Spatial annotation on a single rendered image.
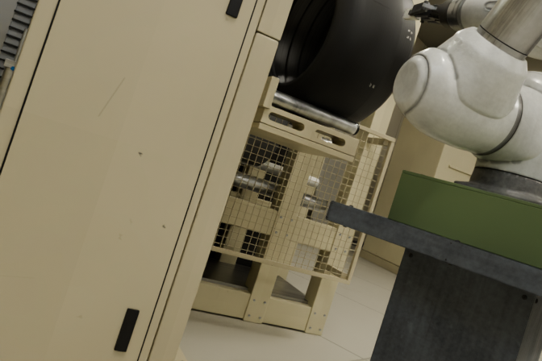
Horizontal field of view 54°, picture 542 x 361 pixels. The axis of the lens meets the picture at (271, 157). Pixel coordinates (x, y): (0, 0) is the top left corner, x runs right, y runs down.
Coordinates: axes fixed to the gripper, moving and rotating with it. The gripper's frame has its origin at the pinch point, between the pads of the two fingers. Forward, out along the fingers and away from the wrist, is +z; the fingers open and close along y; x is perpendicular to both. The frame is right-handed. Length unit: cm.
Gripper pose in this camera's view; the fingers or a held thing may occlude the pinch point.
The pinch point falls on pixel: (413, 14)
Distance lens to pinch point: 165.9
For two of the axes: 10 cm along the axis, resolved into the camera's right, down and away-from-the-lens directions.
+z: -3.4, -2.4, 9.1
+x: -3.6, 9.3, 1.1
